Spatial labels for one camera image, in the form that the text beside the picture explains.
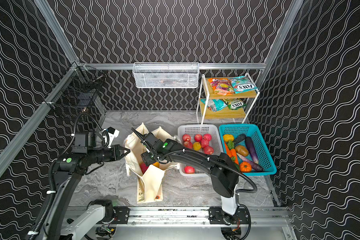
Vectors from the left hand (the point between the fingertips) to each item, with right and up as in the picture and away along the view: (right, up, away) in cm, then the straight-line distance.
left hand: (131, 151), depth 68 cm
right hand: (+5, -6, +13) cm, 15 cm away
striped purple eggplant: (+66, -12, +20) cm, 70 cm away
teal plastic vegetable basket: (+70, +8, +30) cm, 76 cm away
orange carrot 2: (+56, -6, +25) cm, 62 cm away
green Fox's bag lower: (+59, +27, +31) cm, 72 cm away
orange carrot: (+53, -4, +27) cm, 59 cm away
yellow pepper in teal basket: (+54, +4, +32) cm, 63 cm away
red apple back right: (+41, +4, +32) cm, 52 cm away
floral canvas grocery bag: (+7, -18, +6) cm, 20 cm away
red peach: (+26, +4, +29) cm, 40 cm away
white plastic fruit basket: (+44, +9, +30) cm, 54 cm away
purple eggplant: (+68, -4, +26) cm, 73 cm away
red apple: (+27, -13, +17) cm, 35 cm away
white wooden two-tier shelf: (+37, +30, +14) cm, 50 cm away
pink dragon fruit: (+7, -6, -7) cm, 12 cm away
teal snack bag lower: (+45, +25, +30) cm, 60 cm away
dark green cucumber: (+63, +4, +31) cm, 70 cm away
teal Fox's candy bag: (+56, +35, +15) cm, 68 cm away
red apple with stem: (+40, -3, +24) cm, 46 cm away
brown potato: (+60, -4, +24) cm, 65 cm away
